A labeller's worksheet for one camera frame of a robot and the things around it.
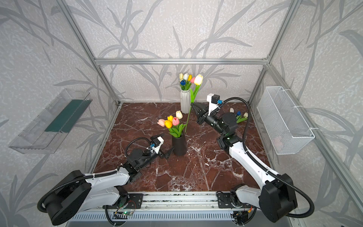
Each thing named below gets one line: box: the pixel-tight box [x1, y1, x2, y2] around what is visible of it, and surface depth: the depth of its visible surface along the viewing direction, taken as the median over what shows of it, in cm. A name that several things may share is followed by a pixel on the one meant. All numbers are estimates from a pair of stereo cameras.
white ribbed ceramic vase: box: [180, 88, 191, 114], surface depth 103 cm
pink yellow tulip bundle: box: [156, 110, 187, 138], surface depth 74 cm
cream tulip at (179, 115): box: [175, 110, 183, 125], surface depth 75 cm
